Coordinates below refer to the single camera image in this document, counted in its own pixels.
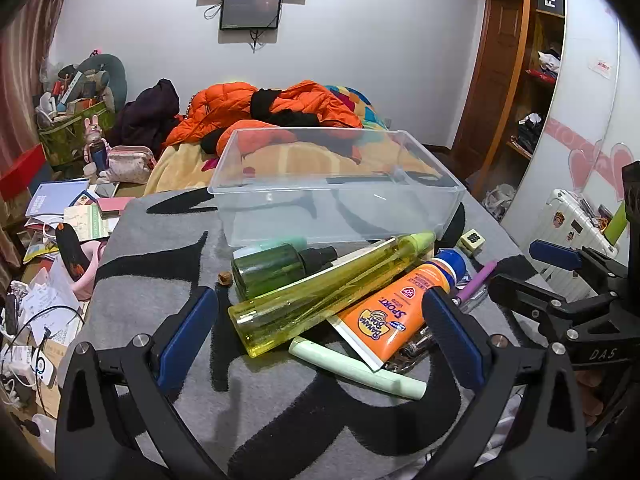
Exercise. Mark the wooden wardrobe shelves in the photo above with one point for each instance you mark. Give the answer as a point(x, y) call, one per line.
point(542, 65)

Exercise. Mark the wooden door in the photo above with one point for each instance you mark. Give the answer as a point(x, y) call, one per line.
point(492, 75)

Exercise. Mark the white suitcase with stickers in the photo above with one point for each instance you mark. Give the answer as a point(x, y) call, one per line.
point(565, 220)

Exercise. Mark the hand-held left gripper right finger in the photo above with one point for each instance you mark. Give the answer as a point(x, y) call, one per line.
point(452, 335)

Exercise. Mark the orange puffer jacket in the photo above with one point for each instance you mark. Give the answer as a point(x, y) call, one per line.
point(225, 105)

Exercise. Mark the black hairbrush orange spots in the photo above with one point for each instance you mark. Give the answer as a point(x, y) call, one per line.
point(72, 255)

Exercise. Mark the person's right hand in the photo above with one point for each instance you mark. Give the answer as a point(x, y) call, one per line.
point(592, 382)

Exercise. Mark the pink book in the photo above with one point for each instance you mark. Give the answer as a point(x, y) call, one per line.
point(117, 206)

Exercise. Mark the grey plush pillow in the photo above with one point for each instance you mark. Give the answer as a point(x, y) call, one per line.
point(112, 72)

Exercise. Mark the white patterned bag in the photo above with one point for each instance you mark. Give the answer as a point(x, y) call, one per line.
point(499, 201)

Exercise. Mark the red box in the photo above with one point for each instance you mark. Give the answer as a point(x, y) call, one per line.
point(22, 172)

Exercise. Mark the dark green bottle black cap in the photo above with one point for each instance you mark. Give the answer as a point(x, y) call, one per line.
point(265, 270)

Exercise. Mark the white wardrobe door pink hearts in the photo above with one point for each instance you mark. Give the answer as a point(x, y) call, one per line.
point(585, 125)

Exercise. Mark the pink rabbit toy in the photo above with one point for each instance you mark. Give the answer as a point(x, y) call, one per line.
point(92, 132)

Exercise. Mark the orange sunscreen tube blue cap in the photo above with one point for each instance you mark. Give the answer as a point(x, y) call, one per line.
point(390, 320)

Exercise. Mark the colourful patchwork quilt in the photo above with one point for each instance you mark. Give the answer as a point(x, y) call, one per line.
point(365, 107)

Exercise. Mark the cream die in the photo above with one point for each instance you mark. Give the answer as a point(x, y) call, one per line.
point(471, 242)

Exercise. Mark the pile of white papers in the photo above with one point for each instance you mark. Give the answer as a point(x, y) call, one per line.
point(47, 300)

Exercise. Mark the small wall monitor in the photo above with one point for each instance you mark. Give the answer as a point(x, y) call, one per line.
point(250, 10)

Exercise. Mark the green booklet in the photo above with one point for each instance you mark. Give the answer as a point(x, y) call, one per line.
point(90, 222)

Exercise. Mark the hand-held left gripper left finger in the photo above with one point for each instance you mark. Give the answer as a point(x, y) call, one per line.
point(187, 332)

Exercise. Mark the dark purple jacket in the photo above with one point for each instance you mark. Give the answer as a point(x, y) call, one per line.
point(150, 110)

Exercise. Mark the white charger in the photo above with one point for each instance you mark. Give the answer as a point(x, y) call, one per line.
point(35, 362)

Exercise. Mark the pink floral pouch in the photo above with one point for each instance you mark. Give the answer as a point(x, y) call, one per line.
point(130, 165)

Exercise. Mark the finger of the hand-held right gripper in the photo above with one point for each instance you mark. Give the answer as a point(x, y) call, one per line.
point(555, 255)
point(530, 297)

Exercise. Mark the pale green tube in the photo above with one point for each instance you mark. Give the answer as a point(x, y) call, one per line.
point(350, 370)

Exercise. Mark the tan blanket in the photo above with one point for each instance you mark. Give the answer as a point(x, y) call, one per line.
point(175, 165)

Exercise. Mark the striped curtain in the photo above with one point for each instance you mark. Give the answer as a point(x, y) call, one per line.
point(25, 70)

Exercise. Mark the black cloth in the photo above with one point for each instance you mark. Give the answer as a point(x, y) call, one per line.
point(280, 110)

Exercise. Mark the white checkered printed cloth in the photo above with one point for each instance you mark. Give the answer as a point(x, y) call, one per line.
point(502, 430)

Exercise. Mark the small brown object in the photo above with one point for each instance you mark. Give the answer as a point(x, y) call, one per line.
point(225, 279)

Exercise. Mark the clear plastic storage box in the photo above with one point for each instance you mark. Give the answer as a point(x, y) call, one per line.
point(310, 210)

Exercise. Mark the green storage basket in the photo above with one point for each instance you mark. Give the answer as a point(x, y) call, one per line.
point(70, 135)

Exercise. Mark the blue white book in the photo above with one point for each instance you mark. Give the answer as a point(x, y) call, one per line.
point(55, 197)

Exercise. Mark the yellow-green spray bottle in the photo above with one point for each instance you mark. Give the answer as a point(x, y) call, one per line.
point(300, 305)

